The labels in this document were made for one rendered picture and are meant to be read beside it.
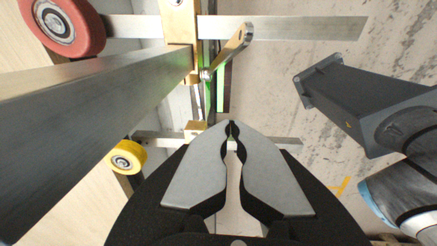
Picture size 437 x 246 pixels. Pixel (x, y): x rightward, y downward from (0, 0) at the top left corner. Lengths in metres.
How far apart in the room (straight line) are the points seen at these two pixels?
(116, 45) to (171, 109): 0.26
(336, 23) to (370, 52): 1.17
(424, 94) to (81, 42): 0.94
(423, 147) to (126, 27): 0.85
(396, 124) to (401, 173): 0.17
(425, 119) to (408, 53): 0.85
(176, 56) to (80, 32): 0.15
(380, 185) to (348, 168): 1.33
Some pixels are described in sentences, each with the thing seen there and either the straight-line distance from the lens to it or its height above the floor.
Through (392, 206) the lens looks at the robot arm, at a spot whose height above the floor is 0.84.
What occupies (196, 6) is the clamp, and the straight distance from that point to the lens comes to 0.27.
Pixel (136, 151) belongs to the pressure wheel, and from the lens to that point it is 0.37.
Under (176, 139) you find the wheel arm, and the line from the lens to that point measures 0.38.
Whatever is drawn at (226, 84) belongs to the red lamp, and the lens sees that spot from 0.43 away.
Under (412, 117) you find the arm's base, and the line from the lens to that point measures 0.83.
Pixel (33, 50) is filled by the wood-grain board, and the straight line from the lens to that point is 0.35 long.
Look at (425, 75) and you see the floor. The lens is 1.78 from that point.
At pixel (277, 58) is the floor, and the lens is 1.18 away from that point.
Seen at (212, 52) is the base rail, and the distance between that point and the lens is 0.42.
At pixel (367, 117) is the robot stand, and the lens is 0.80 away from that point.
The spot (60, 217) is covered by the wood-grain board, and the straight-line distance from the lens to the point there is 0.78.
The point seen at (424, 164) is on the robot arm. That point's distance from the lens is 0.76.
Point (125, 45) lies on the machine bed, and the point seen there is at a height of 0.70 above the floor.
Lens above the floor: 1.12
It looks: 58 degrees down
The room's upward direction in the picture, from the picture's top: 174 degrees counter-clockwise
